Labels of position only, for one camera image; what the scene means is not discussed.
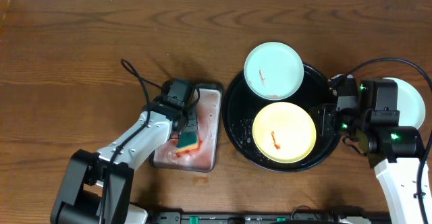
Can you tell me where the green yellow sponge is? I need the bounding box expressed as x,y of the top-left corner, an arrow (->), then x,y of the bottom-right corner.
176,132 -> 199,152

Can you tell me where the yellow plate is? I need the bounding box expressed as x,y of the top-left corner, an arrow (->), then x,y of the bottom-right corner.
252,102 -> 317,163

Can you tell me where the light blue plate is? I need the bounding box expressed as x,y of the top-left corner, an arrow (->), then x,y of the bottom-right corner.
244,42 -> 304,101
389,78 -> 426,129

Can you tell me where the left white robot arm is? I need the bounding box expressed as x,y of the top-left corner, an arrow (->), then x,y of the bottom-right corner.
50,92 -> 194,224

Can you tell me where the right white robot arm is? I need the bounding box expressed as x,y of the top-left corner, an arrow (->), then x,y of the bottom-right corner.
309,96 -> 431,223

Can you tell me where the rectangular soapy metal tray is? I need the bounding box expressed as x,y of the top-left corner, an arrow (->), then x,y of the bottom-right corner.
149,84 -> 222,172

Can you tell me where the round black tray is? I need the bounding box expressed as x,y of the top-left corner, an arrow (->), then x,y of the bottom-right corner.
222,63 -> 341,173

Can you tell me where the right black cable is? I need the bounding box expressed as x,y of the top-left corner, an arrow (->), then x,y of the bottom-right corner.
347,57 -> 432,224

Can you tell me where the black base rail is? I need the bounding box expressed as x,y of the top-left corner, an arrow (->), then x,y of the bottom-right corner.
146,210 -> 391,224

